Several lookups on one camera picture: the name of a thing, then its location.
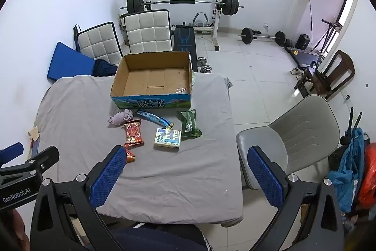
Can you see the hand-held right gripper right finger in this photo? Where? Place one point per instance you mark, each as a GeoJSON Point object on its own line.
{"type": "Point", "coordinates": [264, 177]}

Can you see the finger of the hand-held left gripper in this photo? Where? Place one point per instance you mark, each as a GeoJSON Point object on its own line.
{"type": "Point", "coordinates": [11, 152]}
{"type": "Point", "coordinates": [44, 155]}

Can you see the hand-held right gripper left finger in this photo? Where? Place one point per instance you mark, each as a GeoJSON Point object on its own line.
{"type": "Point", "coordinates": [108, 177]}

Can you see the small orange packet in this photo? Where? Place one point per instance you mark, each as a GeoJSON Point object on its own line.
{"type": "Point", "coordinates": [130, 155]}

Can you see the red snack packet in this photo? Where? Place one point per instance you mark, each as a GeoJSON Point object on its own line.
{"type": "Point", "coordinates": [133, 133]}

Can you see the purple sock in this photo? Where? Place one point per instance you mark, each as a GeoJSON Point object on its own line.
{"type": "Point", "coordinates": [119, 117]}

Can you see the small white green box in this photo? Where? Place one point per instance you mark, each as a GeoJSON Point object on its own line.
{"type": "Point", "coordinates": [167, 137]}

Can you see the blue snack bar packet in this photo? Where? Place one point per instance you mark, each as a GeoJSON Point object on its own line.
{"type": "Point", "coordinates": [152, 118]}

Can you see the green packet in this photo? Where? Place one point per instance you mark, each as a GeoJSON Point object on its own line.
{"type": "Point", "coordinates": [189, 123]}

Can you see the cardboard box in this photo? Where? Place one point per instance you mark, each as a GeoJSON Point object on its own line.
{"type": "Point", "coordinates": [152, 83]}

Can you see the person's left hand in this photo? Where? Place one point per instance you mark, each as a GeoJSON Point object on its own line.
{"type": "Point", "coordinates": [13, 232]}

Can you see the cardboard scrap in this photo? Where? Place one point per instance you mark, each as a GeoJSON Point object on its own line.
{"type": "Point", "coordinates": [33, 133]}

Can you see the grey plastic chair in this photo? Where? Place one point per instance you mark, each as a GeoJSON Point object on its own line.
{"type": "Point", "coordinates": [305, 127]}

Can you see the grey bed sheet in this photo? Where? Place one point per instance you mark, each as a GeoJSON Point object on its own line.
{"type": "Point", "coordinates": [176, 180]}

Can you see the person's dark pants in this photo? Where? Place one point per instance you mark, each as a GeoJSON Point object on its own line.
{"type": "Point", "coordinates": [158, 237]}

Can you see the blue jacket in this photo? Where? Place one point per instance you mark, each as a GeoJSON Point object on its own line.
{"type": "Point", "coordinates": [348, 174]}

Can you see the blue foam mat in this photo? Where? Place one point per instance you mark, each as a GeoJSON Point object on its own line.
{"type": "Point", "coordinates": [70, 62]}

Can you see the black poles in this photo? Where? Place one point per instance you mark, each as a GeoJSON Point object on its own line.
{"type": "Point", "coordinates": [351, 124]}

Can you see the orange plastic bag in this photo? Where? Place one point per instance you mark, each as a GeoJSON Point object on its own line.
{"type": "Point", "coordinates": [368, 174]}

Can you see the dark blue cloth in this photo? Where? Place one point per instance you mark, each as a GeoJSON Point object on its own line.
{"type": "Point", "coordinates": [104, 68]}

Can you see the pair of shoes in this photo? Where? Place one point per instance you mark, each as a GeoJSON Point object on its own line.
{"type": "Point", "coordinates": [296, 71]}

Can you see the white cushioned chair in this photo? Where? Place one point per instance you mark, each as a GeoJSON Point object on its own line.
{"type": "Point", "coordinates": [97, 43]}
{"type": "Point", "coordinates": [147, 32]}

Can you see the black dumbbell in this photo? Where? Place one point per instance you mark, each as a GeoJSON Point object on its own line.
{"type": "Point", "coordinates": [204, 65]}

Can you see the black treadmill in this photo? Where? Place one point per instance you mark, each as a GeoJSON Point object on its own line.
{"type": "Point", "coordinates": [305, 55]}

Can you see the brown wooden chair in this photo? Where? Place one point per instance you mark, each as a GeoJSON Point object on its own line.
{"type": "Point", "coordinates": [337, 68]}

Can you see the black speaker box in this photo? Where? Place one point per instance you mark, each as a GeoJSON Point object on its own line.
{"type": "Point", "coordinates": [302, 41]}

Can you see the short barbell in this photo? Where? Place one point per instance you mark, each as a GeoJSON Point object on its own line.
{"type": "Point", "coordinates": [248, 35]}

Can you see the black weight bench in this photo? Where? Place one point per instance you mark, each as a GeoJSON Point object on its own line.
{"type": "Point", "coordinates": [184, 39]}

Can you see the black metal stand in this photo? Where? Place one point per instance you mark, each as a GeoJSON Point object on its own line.
{"type": "Point", "coordinates": [329, 33]}

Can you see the white barbell rack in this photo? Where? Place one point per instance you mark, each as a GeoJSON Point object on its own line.
{"type": "Point", "coordinates": [217, 24]}

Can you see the long barbell with black plates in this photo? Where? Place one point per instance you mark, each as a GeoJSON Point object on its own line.
{"type": "Point", "coordinates": [229, 5]}

